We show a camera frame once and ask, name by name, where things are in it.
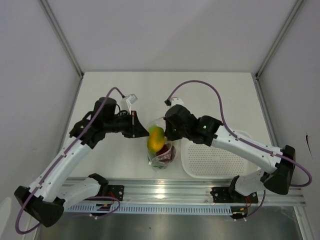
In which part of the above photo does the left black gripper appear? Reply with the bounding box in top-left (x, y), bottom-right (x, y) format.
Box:
top-left (103, 110), bottom-right (149, 138)

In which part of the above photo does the yellow orange mango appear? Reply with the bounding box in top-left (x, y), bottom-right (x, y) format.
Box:
top-left (147, 126), bottom-right (166, 153)

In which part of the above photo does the clear pink zip top bag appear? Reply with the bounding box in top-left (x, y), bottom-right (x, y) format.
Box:
top-left (146, 117), bottom-right (181, 171)

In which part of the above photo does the red apple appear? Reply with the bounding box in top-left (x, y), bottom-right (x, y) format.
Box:
top-left (155, 144), bottom-right (177, 162)

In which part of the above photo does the green lettuce leaf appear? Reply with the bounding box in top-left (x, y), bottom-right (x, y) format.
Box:
top-left (149, 161), bottom-right (171, 171)

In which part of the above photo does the green apple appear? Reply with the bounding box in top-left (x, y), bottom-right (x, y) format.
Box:
top-left (148, 125), bottom-right (157, 134)

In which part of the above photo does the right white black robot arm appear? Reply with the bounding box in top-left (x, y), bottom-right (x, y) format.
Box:
top-left (164, 104), bottom-right (295, 202)

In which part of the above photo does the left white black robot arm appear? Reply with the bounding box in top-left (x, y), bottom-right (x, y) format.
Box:
top-left (14, 94), bottom-right (149, 228)

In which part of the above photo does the white perforated plastic basket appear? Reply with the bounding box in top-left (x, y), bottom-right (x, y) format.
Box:
top-left (180, 138), bottom-right (260, 179)

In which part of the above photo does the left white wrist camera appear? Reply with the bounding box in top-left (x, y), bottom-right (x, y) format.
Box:
top-left (120, 93), bottom-right (138, 113)

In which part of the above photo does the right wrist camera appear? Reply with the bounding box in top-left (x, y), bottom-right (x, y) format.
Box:
top-left (164, 97), bottom-right (184, 108)

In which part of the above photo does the aluminium mounting rail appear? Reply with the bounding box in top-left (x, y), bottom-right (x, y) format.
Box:
top-left (62, 177), bottom-right (306, 207)

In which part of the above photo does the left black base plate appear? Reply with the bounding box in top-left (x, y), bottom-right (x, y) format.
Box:
top-left (83, 184), bottom-right (125, 201)

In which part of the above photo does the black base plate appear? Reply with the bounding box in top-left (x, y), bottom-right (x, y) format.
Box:
top-left (83, 184), bottom-right (125, 201)
top-left (210, 186), bottom-right (259, 204)

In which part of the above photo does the white slotted cable duct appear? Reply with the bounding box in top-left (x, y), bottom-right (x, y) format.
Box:
top-left (66, 202), bottom-right (233, 216)

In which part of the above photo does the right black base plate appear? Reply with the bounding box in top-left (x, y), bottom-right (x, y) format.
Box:
top-left (210, 186), bottom-right (259, 204)

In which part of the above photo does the left aluminium frame post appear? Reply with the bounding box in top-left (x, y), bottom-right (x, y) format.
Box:
top-left (37, 0), bottom-right (84, 78)

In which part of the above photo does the aluminium frame post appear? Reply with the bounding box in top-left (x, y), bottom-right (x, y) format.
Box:
top-left (37, 0), bottom-right (84, 78)
top-left (255, 0), bottom-right (306, 80)

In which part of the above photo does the right aluminium frame post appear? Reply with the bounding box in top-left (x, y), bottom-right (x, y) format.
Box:
top-left (255, 0), bottom-right (306, 80)

